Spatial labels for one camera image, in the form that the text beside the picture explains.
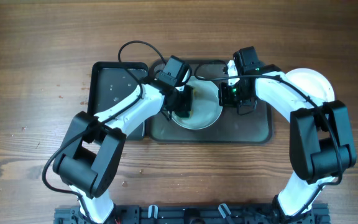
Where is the pale blue plate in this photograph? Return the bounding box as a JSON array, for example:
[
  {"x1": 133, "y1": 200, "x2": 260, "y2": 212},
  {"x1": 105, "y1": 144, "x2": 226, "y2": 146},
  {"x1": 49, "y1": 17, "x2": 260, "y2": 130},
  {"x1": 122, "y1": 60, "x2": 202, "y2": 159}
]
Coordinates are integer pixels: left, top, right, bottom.
[{"x1": 172, "y1": 77, "x2": 223, "y2": 130}]

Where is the white plate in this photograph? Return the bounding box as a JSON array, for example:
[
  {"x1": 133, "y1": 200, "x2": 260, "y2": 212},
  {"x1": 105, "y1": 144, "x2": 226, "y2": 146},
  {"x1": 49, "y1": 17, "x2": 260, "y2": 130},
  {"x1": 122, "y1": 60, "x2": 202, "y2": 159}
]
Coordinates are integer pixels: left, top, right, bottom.
[{"x1": 285, "y1": 68, "x2": 335, "y2": 102}]

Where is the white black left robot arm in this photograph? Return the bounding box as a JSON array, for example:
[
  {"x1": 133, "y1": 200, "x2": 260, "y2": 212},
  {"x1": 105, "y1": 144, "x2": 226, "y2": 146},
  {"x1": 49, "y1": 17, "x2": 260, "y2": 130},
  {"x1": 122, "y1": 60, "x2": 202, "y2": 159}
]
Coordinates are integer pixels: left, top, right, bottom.
[{"x1": 45, "y1": 84, "x2": 195, "y2": 223}]

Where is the green yellow sponge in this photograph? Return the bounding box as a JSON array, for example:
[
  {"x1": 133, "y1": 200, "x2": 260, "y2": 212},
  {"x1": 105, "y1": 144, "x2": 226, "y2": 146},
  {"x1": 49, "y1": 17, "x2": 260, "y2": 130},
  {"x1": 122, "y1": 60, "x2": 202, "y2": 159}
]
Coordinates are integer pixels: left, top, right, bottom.
[{"x1": 174, "y1": 87, "x2": 194, "y2": 118}]

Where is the brown serving tray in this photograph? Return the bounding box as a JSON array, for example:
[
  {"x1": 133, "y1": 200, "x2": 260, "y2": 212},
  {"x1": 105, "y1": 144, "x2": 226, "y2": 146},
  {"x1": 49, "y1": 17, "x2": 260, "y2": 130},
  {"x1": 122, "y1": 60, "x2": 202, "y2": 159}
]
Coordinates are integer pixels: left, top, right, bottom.
[{"x1": 147, "y1": 58, "x2": 273, "y2": 144}]

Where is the black water tray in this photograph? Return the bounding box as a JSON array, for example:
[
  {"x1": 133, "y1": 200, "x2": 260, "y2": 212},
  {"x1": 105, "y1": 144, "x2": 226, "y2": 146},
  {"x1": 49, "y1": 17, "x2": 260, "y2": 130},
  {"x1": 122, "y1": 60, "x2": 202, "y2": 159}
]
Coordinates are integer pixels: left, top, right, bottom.
[{"x1": 87, "y1": 61, "x2": 149, "y2": 141}]

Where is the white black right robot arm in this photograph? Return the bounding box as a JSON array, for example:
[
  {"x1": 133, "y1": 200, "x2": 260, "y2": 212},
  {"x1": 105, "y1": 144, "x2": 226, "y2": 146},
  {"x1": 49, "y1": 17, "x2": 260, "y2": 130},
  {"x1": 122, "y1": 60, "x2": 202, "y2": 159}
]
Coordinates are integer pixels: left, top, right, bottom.
[{"x1": 224, "y1": 60, "x2": 357, "y2": 223}]

